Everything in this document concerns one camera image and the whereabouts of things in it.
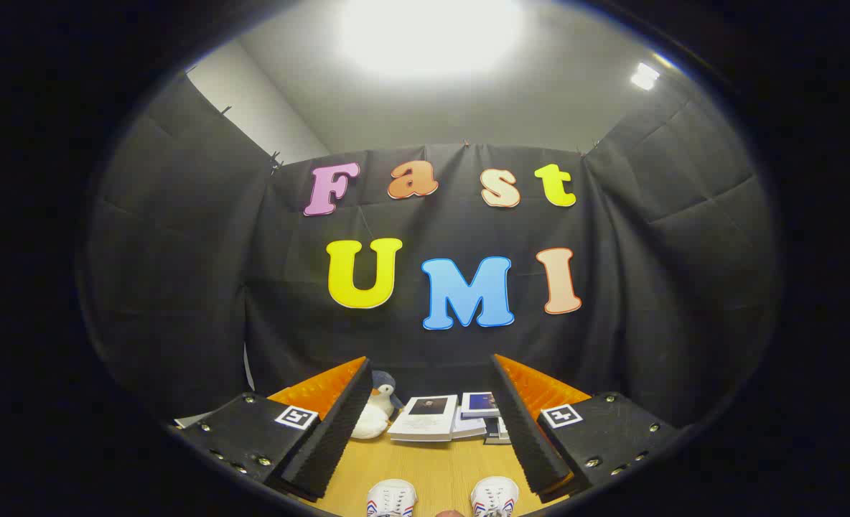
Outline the book with blue picture cover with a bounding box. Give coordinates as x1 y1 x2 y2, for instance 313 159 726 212
461 391 501 419

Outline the white plush toy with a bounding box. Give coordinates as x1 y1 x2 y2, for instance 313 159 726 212
351 395 396 440

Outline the white canvas shoe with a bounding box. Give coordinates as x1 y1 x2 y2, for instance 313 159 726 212
366 479 419 517
470 476 520 517

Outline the white book with portrait cover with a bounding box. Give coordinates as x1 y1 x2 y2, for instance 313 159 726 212
388 393 460 442

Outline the plain white book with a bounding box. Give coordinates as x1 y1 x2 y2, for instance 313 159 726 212
452 413 487 440

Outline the large ceiling light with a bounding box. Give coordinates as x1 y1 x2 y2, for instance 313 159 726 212
339 0 526 76

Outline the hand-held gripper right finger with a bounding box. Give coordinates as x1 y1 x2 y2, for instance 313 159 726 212
491 353 686 503

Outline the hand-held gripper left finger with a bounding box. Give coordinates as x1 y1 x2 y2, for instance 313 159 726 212
174 357 373 502

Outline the penguin plush toy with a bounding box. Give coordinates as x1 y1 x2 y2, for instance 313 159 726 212
371 370 406 414

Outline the small ceiling light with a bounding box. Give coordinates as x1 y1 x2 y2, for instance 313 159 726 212
630 62 661 91

